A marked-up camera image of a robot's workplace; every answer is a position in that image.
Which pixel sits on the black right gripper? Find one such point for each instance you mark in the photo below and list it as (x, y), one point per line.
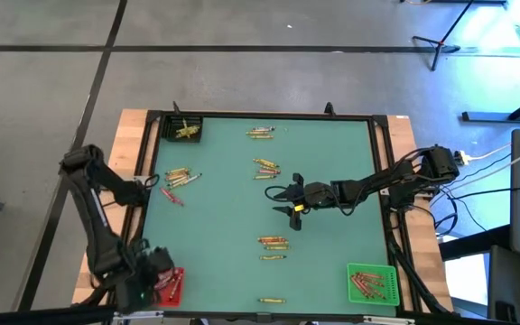
(314, 195)

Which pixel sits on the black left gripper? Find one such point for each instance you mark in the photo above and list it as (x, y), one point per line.
(145, 280)

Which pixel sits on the pale grey crayon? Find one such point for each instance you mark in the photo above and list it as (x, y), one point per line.
(176, 286)
(166, 280)
(265, 129)

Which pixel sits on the pink striped crayon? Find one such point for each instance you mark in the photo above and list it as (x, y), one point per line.
(369, 275)

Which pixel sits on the reddish brown crayon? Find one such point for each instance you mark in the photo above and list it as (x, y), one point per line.
(377, 294)
(368, 291)
(359, 287)

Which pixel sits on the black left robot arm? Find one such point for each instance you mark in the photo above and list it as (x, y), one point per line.
(97, 216)

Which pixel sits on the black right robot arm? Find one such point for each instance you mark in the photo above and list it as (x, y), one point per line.
(377, 182)

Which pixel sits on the red plastic basket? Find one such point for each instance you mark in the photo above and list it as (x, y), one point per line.
(179, 303)

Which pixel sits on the green table mat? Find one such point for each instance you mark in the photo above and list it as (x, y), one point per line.
(224, 280)

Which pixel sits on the white crayon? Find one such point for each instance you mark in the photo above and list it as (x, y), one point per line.
(194, 177)

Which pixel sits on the black plastic basket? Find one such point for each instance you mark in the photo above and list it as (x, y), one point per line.
(172, 135)

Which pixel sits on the green plastic basket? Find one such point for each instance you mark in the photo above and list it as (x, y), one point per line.
(392, 289)

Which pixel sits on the white power plug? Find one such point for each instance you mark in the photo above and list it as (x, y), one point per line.
(462, 158)

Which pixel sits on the black tripod stand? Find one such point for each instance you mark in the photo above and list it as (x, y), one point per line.
(431, 41)

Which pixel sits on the black stand base beam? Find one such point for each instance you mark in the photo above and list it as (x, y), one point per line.
(490, 117)

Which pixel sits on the grey cabinet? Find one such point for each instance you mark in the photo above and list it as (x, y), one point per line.
(508, 289)

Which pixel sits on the silver metal bracket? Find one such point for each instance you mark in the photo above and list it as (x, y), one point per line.
(388, 320)
(138, 316)

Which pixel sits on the black table frame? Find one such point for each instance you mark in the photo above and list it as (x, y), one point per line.
(264, 114)

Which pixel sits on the black table-level camera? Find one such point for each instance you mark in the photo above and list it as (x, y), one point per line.
(263, 318)

